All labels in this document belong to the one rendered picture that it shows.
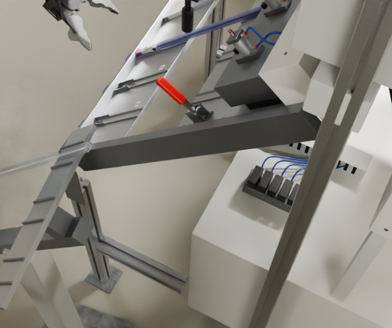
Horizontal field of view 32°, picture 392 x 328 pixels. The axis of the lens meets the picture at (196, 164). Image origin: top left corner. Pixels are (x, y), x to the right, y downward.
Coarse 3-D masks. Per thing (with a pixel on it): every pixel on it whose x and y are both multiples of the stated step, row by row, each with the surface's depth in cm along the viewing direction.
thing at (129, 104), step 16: (208, 16) 156; (160, 32) 169; (176, 32) 161; (176, 48) 154; (144, 64) 161; (160, 64) 154; (176, 64) 149; (128, 80) 159; (144, 80) 154; (128, 96) 154; (144, 96) 147; (112, 112) 154; (128, 112) 147; (144, 112) 143; (96, 128) 154; (112, 128) 148; (128, 128) 141
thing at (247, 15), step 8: (256, 8) 134; (232, 16) 140; (240, 16) 137; (248, 16) 136; (216, 24) 143; (224, 24) 141; (232, 24) 140; (192, 32) 149; (200, 32) 147; (208, 32) 146; (168, 40) 156; (176, 40) 154; (184, 40) 152; (160, 48) 159
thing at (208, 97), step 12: (228, 48) 134; (228, 60) 130; (216, 72) 130; (204, 84) 130; (204, 96) 126; (216, 96) 123; (216, 108) 120; (228, 108) 117; (240, 108) 114; (264, 108) 108
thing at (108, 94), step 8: (168, 0) 175; (168, 8) 173; (160, 16) 171; (152, 24) 170; (160, 24) 171; (152, 32) 170; (144, 40) 168; (136, 48) 166; (136, 56) 166; (128, 64) 164; (120, 72) 163; (128, 72) 164; (112, 80) 162; (120, 80) 163; (112, 88) 161; (104, 96) 160; (112, 96) 161; (96, 104) 158; (104, 104) 159; (96, 112) 158; (88, 120) 156
